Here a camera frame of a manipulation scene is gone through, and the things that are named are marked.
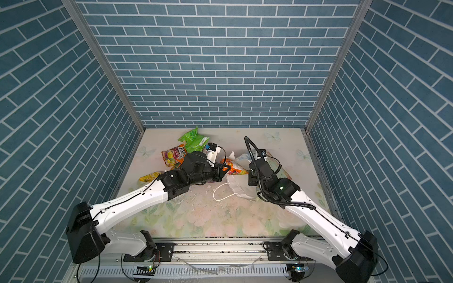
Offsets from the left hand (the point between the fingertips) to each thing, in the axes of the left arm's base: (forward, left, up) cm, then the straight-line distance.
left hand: (235, 170), depth 72 cm
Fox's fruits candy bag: (+22, +35, -22) cm, 46 cm away
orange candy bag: (+2, 0, -2) cm, 2 cm away
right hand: (+3, -9, -5) cm, 11 cm away
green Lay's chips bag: (+33, +25, -19) cm, 46 cm away
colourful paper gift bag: (+3, -2, -17) cm, 18 cm away
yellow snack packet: (+6, +43, -18) cm, 47 cm away
